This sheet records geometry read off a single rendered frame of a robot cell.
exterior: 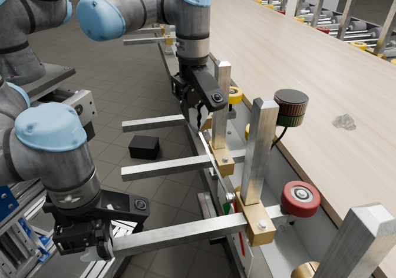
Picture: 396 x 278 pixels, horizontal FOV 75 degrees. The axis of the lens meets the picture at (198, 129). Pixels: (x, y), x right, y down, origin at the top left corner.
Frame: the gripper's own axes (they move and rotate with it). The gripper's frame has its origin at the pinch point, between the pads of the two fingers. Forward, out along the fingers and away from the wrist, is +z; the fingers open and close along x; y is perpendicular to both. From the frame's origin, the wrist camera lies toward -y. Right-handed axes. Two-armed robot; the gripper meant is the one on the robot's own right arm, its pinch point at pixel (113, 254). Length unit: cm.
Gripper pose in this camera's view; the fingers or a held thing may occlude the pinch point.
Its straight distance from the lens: 63.2
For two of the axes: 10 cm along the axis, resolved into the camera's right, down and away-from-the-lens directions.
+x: 2.2, 5.7, -7.9
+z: 0.0, 8.1, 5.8
